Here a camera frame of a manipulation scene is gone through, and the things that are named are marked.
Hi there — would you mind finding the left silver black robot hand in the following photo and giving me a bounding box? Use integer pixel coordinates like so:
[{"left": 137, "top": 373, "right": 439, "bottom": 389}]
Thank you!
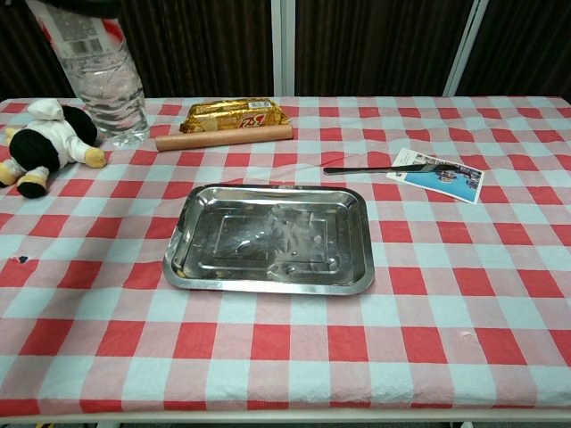
[{"left": 91, "top": 0, "right": 125, "bottom": 20}]

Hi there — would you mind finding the transparent plastic water bottle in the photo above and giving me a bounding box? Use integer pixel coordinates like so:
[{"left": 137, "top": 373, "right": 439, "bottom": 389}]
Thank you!
[{"left": 26, "top": 0, "right": 152, "bottom": 148}]

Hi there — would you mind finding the dark brown ribbed partition panel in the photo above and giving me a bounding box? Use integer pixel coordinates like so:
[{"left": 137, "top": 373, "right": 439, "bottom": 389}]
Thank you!
[
  {"left": 120, "top": 0, "right": 274, "bottom": 98},
  {"left": 294, "top": 0, "right": 473, "bottom": 97},
  {"left": 457, "top": 0, "right": 571, "bottom": 97},
  {"left": 0, "top": 0, "right": 77, "bottom": 100}
]

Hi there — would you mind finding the gold foil snack package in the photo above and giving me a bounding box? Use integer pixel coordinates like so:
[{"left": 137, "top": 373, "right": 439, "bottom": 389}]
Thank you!
[{"left": 178, "top": 97, "right": 292, "bottom": 134}]

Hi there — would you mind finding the black white plush penguin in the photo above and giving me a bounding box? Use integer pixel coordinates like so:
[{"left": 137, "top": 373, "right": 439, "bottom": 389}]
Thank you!
[{"left": 0, "top": 98, "right": 108, "bottom": 200}]

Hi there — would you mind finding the brown wooden rolling pin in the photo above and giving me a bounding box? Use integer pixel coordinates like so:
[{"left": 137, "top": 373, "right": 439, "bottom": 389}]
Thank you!
[{"left": 154, "top": 124, "right": 294, "bottom": 152}]

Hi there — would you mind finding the stainless steel rectangular tray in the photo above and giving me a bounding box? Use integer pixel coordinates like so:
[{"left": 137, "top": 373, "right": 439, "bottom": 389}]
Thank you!
[{"left": 161, "top": 183, "right": 376, "bottom": 296}]

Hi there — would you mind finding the blue picture postcard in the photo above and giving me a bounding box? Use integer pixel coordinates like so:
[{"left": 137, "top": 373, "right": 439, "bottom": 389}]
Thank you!
[{"left": 385, "top": 147, "right": 485, "bottom": 205}]

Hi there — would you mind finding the red white checked tablecloth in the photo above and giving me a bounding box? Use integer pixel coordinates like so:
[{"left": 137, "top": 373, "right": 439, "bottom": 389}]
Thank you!
[{"left": 0, "top": 95, "right": 571, "bottom": 414}]

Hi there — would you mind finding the aluminium partition post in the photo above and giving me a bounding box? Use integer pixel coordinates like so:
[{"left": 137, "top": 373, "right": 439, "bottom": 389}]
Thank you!
[
  {"left": 443, "top": 0, "right": 491, "bottom": 97},
  {"left": 270, "top": 0, "right": 296, "bottom": 98}
]

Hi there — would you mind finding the black handled table knife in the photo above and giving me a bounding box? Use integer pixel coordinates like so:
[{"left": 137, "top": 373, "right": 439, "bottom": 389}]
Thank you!
[{"left": 322, "top": 162, "right": 456, "bottom": 176}]

